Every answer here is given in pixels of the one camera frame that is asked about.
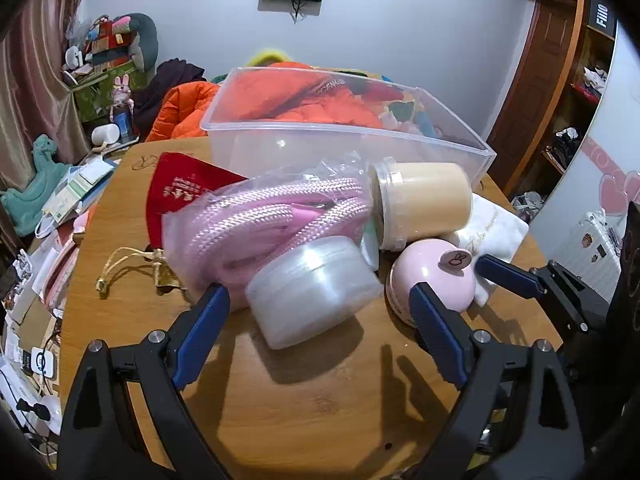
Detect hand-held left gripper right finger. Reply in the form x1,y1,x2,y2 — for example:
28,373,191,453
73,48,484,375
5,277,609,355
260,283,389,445
407,281,586,480

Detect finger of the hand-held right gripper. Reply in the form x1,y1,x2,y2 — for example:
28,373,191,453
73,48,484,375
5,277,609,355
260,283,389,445
474,254,613,333

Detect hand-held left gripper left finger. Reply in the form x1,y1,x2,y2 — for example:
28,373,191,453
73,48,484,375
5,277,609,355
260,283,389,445
59,282,232,480

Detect pink dome-shaped gadget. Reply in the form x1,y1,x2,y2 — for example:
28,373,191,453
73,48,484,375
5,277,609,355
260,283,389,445
384,239,477,328

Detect cream plastic jar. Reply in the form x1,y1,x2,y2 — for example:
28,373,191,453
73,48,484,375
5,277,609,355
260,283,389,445
370,157,474,252

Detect white round plastic container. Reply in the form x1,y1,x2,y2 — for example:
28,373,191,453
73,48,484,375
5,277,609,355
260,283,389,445
245,236,383,351

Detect pink rope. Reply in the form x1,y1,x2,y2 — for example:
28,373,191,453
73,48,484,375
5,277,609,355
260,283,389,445
161,157,376,301

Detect clear plastic storage box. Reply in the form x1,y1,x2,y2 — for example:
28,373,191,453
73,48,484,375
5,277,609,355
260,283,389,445
200,66,497,196

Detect wooden desktop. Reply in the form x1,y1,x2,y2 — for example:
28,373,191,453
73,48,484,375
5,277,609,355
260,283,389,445
59,137,566,480

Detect white cloth bag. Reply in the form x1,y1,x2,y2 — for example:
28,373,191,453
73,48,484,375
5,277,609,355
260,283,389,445
445,192,530,306

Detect white suitcase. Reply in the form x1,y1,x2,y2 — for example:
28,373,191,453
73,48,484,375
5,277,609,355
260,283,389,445
545,210,631,306

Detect red fabric pouch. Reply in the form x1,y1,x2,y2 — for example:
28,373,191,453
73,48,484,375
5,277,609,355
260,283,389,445
145,152,251,251

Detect white square device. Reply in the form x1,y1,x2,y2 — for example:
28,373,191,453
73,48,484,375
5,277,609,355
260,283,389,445
31,347,57,377

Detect white panel with pink hearts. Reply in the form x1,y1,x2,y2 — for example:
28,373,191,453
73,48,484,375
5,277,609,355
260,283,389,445
530,25,640,261

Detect pile of books and papers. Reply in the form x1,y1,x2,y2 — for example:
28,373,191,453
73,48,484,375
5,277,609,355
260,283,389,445
35,157,123,238

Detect brown wooden door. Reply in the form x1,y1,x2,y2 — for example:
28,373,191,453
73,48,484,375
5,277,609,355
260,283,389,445
487,0,586,196

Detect teal dinosaur plush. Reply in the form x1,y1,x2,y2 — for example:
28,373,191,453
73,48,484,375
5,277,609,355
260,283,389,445
0,134,71,238

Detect white mug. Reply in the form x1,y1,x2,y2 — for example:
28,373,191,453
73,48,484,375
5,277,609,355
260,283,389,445
91,124,121,147

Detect orange puffer jacket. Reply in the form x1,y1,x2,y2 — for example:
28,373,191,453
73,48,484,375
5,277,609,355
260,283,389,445
145,61,401,143

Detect pink rabbit bottle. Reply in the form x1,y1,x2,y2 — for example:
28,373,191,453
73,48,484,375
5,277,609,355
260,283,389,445
111,74,137,138

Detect wooden shelf unit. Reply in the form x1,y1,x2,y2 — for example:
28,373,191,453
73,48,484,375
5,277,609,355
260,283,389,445
540,0,618,176

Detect dark purple garment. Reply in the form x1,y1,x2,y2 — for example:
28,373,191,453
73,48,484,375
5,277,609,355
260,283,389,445
132,58,207,133

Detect green patterned box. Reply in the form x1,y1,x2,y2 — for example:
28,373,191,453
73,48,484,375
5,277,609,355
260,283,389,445
70,60,146,123

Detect yellow plush hoop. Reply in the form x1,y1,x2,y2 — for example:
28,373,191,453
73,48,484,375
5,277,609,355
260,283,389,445
245,50,281,68

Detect grey patchwork plush toy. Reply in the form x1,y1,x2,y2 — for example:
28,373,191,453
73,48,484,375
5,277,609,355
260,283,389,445
85,12,160,73

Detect brown curtain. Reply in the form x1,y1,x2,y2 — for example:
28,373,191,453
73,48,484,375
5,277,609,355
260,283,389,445
0,0,96,196

